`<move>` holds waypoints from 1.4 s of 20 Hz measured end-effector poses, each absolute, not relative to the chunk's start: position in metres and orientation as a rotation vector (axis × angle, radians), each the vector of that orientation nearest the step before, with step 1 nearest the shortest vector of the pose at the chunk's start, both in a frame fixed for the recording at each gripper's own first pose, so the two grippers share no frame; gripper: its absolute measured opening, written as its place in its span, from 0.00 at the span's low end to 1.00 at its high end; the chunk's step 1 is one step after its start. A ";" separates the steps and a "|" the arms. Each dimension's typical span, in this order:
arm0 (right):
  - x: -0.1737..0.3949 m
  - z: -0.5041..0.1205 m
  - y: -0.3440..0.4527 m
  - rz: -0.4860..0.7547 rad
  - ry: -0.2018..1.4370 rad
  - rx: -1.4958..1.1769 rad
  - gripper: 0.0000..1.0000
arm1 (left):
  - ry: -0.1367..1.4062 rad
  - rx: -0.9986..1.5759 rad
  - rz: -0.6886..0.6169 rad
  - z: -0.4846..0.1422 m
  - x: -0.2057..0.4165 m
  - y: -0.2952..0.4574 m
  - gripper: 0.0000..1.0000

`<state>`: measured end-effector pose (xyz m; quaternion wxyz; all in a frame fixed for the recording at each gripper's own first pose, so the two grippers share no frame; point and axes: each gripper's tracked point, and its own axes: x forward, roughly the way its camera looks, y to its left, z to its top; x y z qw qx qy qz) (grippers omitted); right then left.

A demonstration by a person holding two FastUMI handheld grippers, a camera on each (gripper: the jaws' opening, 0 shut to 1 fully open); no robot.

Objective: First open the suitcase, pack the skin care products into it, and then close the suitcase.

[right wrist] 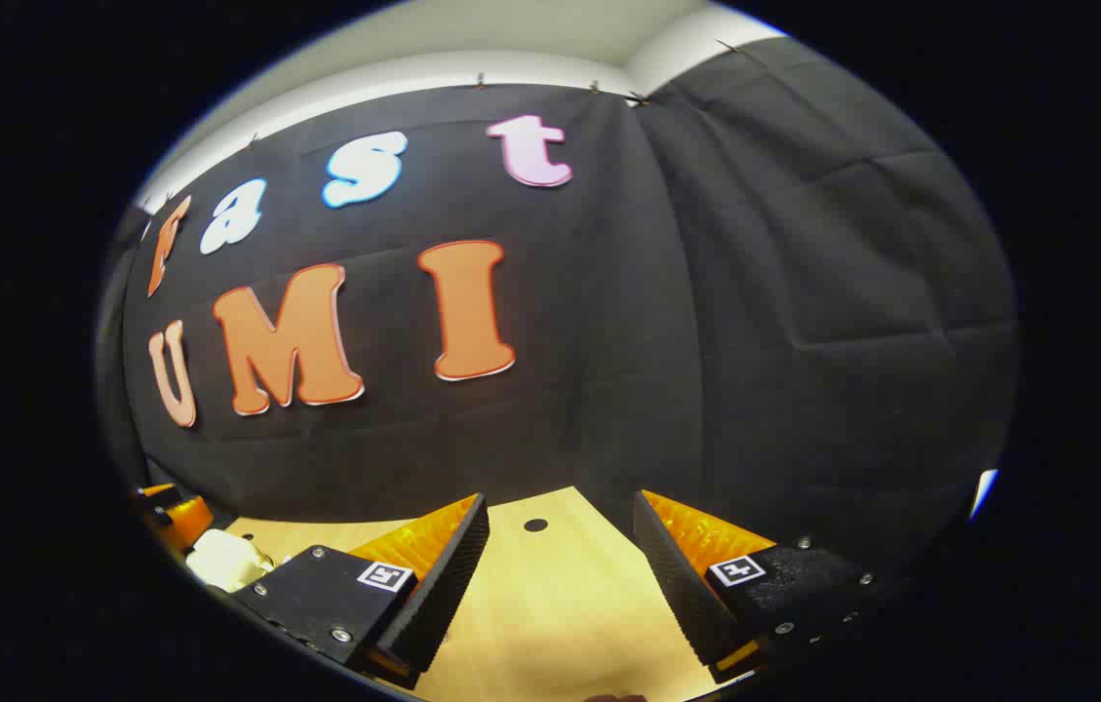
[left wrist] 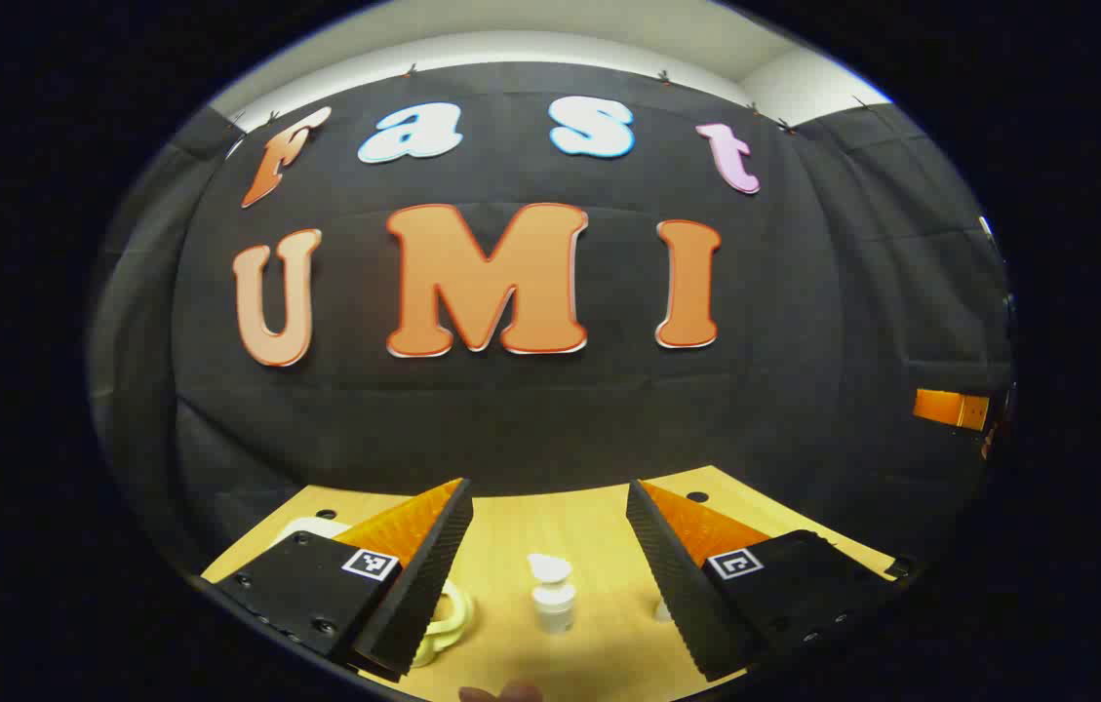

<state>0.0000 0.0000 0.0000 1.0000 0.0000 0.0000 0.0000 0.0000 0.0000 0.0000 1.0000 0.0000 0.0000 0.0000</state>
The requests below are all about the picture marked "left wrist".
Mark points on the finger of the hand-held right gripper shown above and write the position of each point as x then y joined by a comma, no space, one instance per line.
950,408

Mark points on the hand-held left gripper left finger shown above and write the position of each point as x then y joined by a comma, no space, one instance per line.
423,595

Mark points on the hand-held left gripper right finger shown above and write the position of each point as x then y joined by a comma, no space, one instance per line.
677,595

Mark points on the white squeeze tube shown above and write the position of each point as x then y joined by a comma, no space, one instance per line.
663,612

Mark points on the small yellow suitcase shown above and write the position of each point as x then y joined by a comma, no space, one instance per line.
448,619

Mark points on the white pump bottle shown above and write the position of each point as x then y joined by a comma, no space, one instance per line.
553,604

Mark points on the black backdrop cloth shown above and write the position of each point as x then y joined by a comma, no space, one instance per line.
511,419

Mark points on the black table edge bracket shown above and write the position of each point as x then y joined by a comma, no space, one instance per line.
901,565

